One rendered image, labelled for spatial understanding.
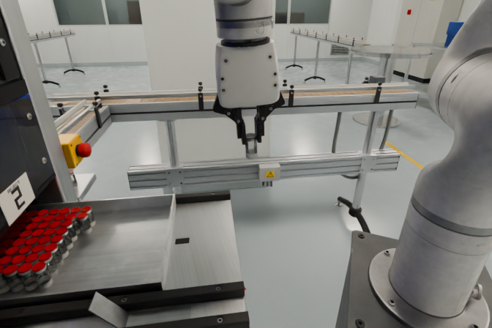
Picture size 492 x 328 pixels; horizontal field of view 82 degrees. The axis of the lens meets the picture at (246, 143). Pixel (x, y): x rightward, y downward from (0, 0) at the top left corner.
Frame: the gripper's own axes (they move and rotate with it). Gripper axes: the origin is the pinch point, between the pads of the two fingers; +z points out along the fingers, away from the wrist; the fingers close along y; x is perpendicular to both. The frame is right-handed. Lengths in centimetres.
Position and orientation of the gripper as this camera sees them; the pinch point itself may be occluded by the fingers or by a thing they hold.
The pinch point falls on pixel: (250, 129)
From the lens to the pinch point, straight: 50.6
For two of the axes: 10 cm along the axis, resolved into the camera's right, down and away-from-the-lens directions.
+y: -9.9, 1.2, -1.0
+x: 1.4, 4.7, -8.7
